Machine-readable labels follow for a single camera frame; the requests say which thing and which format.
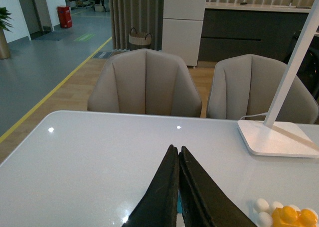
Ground white lamp cable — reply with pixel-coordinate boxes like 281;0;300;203
239;112;269;120

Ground potted green plant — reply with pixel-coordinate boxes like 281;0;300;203
0;7;14;60

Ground beige chair near lamp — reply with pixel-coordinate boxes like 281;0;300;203
206;54;319;124

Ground dark grey kitchen counter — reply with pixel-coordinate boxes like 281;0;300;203
198;4;310;62

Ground beige chair far left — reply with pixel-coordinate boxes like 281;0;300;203
87;49;202;117

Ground beige pleated curtain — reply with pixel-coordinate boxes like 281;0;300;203
109;0;164;50

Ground white studded base plate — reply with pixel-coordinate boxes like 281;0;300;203
250;198;302;227

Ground black washing machine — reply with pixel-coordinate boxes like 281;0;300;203
297;34;319;100

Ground woven basket with handles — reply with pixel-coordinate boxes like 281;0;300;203
129;27;152;50

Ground yellow two-stud block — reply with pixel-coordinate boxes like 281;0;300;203
272;206;319;227

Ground blue three-stud block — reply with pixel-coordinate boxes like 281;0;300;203
177;198;182;214

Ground white tall cabinet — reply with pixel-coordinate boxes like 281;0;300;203
161;0;206;66

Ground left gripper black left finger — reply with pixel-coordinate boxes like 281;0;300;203
123;145;179;227

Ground white desk lamp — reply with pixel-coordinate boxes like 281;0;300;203
237;0;319;158

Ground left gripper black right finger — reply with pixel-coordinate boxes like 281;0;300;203
179;146;255;227

